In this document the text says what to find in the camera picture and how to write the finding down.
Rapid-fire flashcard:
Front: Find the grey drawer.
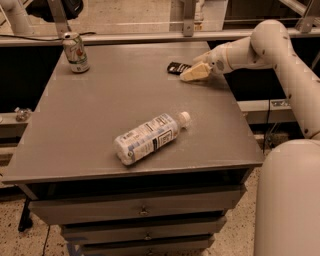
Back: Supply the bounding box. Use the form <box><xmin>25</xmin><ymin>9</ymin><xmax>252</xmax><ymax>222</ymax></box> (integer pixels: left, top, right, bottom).
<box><xmin>81</xmin><ymin>235</ymin><xmax>213</xmax><ymax>256</ymax></box>
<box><xmin>62</xmin><ymin>215</ymin><xmax>226</xmax><ymax>245</ymax></box>
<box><xmin>29</xmin><ymin>185</ymin><xmax>244</xmax><ymax>225</ymax></box>

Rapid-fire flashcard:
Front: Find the bottom grey drawer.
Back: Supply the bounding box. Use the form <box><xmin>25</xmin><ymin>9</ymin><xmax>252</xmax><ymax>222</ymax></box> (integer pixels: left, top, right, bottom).
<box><xmin>81</xmin><ymin>235</ymin><xmax>213</xmax><ymax>256</ymax></box>

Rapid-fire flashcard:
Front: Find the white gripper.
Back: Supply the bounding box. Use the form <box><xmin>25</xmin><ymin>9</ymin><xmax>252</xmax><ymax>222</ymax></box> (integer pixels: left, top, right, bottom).
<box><xmin>180</xmin><ymin>44</ymin><xmax>233</xmax><ymax>82</ymax></box>

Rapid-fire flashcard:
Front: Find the black rxbar chocolate bar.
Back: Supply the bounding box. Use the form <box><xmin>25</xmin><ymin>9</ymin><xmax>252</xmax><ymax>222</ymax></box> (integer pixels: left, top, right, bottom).
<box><xmin>167</xmin><ymin>62</ymin><xmax>190</xmax><ymax>75</ymax></box>

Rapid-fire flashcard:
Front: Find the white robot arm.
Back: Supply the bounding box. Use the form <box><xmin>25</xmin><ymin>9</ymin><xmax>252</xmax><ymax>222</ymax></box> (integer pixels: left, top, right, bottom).
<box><xmin>180</xmin><ymin>19</ymin><xmax>320</xmax><ymax>256</ymax></box>

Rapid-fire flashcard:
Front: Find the top grey drawer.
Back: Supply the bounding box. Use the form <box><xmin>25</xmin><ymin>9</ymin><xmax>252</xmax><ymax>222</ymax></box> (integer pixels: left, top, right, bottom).
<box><xmin>29</xmin><ymin>185</ymin><xmax>244</xmax><ymax>225</ymax></box>

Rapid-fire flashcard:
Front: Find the white pipe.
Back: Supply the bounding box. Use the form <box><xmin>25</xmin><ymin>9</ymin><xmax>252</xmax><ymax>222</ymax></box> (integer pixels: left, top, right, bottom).
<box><xmin>0</xmin><ymin>0</ymin><xmax>34</xmax><ymax>36</ymax></box>

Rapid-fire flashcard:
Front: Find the small crumpled shiny object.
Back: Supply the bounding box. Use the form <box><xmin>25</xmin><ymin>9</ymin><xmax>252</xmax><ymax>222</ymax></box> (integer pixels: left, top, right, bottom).
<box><xmin>15</xmin><ymin>107</ymin><xmax>32</xmax><ymax>122</ymax></box>

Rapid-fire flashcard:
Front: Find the green white soda can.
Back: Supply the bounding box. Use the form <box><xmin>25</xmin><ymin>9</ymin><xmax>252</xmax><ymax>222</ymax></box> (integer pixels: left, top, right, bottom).
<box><xmin>62</xmin><ymin>32</ymin><xmax>90</xmax><ymax>73</ymax></box>

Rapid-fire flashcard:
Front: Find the grey metal rail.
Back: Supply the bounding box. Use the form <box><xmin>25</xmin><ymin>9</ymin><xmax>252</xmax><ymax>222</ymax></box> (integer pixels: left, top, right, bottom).
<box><xmin>0</xmin><ymin>27</ymin><xmax>320</xmax><ymax>48</ymax></box>

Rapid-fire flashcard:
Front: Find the black round object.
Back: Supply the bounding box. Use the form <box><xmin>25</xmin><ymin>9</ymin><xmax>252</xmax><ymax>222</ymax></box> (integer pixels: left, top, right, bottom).
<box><xmin>26</xmin><ymin>0</ymin><xmax>84</xmax><ymax>22</ymax></box>

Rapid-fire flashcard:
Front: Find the clear plastic water bottle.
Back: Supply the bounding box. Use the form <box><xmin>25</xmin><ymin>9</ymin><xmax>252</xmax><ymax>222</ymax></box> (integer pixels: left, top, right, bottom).
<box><xmin>113</xmin><ymin>112</ymin><xmax>191</xmax><ymax>165</ymax></box>

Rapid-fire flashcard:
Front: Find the black cable on rail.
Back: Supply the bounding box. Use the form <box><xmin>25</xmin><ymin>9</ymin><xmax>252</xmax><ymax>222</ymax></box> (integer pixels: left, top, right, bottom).
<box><xmin>0</xmin><ymin>31</ymin><xmax>98</xmax><ymax>43</ymax></box>

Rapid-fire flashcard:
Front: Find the middle grey drawer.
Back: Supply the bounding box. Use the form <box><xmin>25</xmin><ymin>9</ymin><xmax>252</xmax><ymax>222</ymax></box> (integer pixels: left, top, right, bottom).
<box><xmin>62</xmin><ymin>215</ymin><xmax>226</xmax><ymax>245</ymax></box>

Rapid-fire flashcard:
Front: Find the grey drawer cabinet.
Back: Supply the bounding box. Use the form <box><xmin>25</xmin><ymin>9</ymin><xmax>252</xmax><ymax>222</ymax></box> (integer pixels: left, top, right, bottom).
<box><xmin>4</xmin><ymin>43</ymin><xmax>263</xmax><ymax>256</ymax></box>

